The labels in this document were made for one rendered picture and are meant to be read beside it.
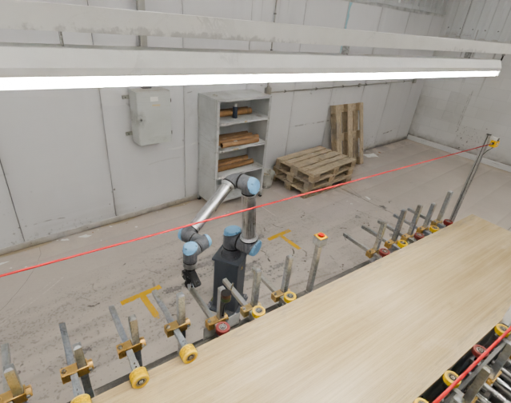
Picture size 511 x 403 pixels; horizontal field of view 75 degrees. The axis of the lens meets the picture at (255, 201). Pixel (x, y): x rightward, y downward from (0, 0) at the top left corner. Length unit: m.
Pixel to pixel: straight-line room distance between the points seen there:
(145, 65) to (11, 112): 3.13
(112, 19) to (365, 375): 1.86
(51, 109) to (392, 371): 3.64
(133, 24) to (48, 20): 0.17
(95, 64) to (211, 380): 1.49
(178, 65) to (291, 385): 1.54
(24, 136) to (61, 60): 3.20
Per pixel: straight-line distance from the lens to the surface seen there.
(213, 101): 4.30
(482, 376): 2.07
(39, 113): 3.99
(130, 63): 0.88
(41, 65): 0.85
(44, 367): 3.27
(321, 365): 1.99
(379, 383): 2.04
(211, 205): 2.37
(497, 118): 9.07
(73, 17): 0.87
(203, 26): 0.96
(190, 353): 1.87
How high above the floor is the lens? 2.47
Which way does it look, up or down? 29 degrees down
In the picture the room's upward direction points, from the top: 6 degrees clockwise
